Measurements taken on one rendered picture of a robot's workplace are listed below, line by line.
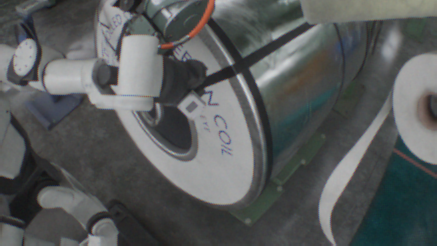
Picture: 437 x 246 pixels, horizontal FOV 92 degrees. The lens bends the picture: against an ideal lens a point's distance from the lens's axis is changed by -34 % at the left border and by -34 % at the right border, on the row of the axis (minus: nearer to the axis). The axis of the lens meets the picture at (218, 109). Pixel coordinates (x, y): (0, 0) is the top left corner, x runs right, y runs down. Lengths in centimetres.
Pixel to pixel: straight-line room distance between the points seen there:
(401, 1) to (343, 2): 6
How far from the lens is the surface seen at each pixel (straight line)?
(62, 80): 55
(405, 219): 226
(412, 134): 45
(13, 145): 78
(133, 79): 46
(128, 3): 83
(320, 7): 25
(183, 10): 65
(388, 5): 28
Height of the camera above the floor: 165
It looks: 43 degrees down
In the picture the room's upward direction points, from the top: 1 degrees clockwise
